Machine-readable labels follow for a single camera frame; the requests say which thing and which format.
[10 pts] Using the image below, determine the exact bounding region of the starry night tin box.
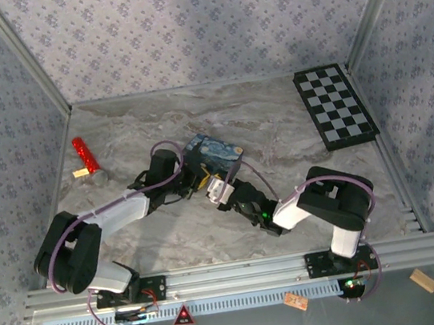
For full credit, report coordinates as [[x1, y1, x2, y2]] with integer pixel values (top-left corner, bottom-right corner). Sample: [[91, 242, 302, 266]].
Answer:
[[179, 127, 249, 185]]

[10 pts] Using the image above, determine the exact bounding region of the red glitter tube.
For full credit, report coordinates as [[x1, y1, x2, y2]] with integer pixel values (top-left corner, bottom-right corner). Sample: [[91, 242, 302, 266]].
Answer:
[[70, 134, 110, 190]]

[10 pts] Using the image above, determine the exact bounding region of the orange card tag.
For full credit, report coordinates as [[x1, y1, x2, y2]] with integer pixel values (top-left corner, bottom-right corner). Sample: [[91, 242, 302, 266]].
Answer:
[[282, 289, 311, 314]]

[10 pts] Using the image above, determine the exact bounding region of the black grey chessboard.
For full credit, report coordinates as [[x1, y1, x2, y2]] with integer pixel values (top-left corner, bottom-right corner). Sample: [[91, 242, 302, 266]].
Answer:
[[291, 58, 383, 156]]

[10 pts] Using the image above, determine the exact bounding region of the red triangle warning sign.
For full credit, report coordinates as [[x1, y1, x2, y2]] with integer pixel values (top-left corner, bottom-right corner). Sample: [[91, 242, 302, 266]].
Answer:
[[169, 303, 199, 325]]

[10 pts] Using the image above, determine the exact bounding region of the tan wooden block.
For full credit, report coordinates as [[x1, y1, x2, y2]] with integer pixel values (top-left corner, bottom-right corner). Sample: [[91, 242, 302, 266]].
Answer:
[[408, 266, 434, 297]]

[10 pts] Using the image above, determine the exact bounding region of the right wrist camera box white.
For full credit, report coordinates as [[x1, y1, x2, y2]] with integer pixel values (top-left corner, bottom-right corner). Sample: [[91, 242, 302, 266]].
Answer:
[[203, 172, 235, 208]]

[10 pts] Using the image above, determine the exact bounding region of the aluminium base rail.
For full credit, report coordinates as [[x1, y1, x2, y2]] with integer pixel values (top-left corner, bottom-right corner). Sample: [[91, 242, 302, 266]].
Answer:
[[20, 232, 434, 319]]

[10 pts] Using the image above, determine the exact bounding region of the slotted grey cable duct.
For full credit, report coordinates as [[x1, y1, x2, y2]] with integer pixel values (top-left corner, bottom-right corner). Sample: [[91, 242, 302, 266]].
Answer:
[[39, 279, 344, 325]]

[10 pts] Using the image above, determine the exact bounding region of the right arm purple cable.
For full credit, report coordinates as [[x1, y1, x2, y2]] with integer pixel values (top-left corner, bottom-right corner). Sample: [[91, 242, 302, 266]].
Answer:
[[220, 143, 391, 320]]

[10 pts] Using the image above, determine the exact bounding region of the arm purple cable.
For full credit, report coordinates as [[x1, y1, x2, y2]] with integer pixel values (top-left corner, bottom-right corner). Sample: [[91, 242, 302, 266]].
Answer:
[[220, 143, 391, 320], [32, 138, 208, 325]]

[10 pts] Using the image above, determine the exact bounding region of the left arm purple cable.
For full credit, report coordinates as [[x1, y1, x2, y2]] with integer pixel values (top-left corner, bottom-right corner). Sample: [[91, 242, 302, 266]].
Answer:
[[32, 138, 208, 325]]

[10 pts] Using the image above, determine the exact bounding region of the aluminium frame post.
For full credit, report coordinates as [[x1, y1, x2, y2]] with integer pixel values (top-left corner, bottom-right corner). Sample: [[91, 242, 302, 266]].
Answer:
[[0, 0, 74, 123], [337, 0, 428, 72]]

